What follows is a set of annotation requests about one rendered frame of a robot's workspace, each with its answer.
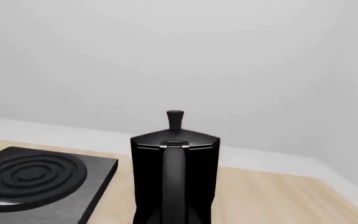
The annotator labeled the black electric stove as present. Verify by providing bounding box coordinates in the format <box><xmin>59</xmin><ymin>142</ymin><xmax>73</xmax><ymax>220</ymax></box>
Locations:
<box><xmin>0</xmin><ymin>146</ymin><xmax>119</xmax><ymax>224</ymax></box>

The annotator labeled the black moka pot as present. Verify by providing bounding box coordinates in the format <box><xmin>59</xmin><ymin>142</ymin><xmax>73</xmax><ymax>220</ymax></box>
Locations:
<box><xmin>130</xmin><ymin>110</ymin><xmax>222</xmax><ymax>224</ymax></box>

